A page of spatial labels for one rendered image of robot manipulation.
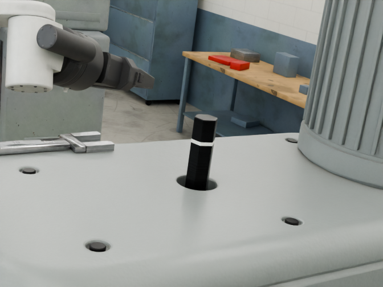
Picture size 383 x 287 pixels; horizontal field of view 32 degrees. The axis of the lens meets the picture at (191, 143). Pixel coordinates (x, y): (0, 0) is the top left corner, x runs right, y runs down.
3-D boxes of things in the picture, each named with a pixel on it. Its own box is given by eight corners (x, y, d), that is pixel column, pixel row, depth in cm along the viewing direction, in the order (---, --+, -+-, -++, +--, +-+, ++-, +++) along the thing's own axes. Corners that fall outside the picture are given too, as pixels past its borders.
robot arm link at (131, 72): (71, 97, 114) (26, 85, 103) (82, 42, 114) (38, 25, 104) (133, 107, 109) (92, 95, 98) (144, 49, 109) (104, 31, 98)
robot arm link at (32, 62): (40, 99, 102) (-12, 86, 92) (43, 32, 103) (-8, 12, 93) (102, 95, 97) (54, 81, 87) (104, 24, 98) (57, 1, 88)
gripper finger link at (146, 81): (148, 91, 115) (130, 85, 109) (151, 74, 115) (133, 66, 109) (156, 93, 114) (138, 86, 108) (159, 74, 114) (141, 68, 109)
